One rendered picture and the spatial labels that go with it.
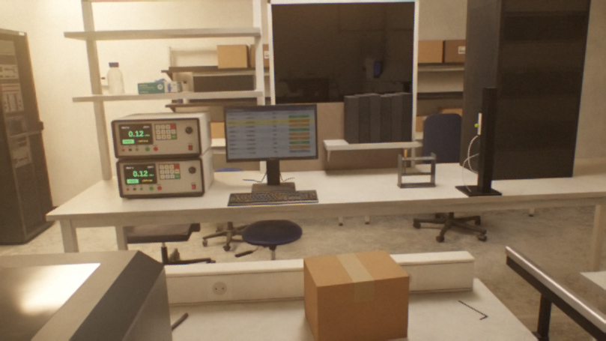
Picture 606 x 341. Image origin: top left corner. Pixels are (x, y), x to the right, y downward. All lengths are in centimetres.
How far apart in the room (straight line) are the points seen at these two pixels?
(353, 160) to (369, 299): 189
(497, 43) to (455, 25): 278
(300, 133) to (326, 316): 149
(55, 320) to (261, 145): 182
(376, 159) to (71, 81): 366
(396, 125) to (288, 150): 69
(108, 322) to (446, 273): 92
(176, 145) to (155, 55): 289
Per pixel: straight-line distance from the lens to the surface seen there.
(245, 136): 241
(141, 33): 260
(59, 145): 562
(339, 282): 103
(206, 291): 130
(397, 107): 268
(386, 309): 110
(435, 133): 448
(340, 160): 286
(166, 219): 229
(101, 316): 74
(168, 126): 236
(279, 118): 239
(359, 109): 264
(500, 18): 265
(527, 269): 139
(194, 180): 239
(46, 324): 73
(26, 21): 568
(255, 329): 118
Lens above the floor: 153
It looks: 13 degrees down
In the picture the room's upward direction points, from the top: 2 degrees counter-clockwise
